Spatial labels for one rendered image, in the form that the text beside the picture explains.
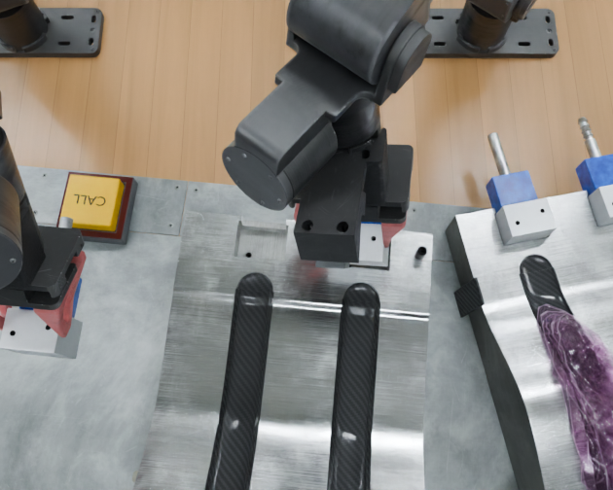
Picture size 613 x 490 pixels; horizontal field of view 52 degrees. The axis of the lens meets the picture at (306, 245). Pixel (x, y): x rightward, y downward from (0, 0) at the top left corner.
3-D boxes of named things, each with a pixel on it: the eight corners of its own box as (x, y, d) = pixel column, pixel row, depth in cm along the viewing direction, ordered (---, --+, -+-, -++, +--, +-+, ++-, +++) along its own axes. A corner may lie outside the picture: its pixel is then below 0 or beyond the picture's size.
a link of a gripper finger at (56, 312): (78, 365, 54) (52, 294, 47) (-4, 358, 54) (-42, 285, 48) (102, 305, 59) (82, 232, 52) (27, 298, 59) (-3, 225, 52)
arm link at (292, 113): (305, 237, 44) (328, 139, 33) (210, 169, 46) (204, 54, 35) (393, 135, 49) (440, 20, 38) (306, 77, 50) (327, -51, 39)
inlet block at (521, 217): (465, 149, 75) (477, 127, 70) (506, 141, 75) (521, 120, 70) (497, 251, 71) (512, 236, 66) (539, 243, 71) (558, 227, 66)
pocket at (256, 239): (242, 226, 69) (238, 214, 66) (290, 230, 69) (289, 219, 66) (236, 265, 68) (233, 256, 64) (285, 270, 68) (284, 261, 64)
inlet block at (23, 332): (53, 224, 63) (29, 206, 58) (101, 228, 63) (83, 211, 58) (24, 354, 60) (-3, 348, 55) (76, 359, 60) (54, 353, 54)
